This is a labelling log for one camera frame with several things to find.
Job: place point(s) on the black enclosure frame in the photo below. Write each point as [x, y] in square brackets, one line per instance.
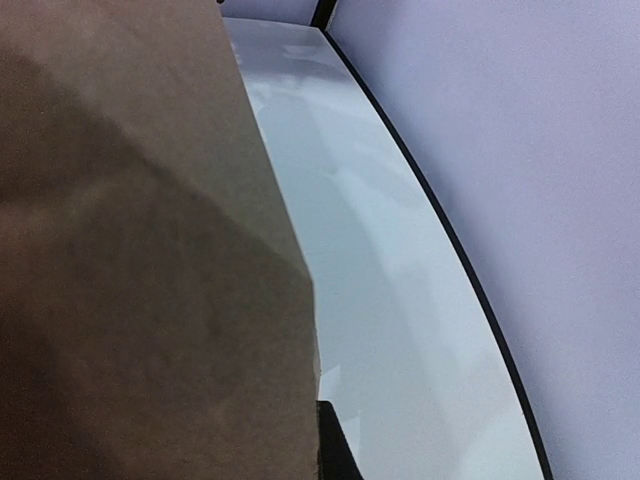
[321, 19]

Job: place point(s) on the brown cardboard paper box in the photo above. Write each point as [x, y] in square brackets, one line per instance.
[157, 315]

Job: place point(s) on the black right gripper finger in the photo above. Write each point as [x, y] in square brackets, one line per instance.
[335, 459]

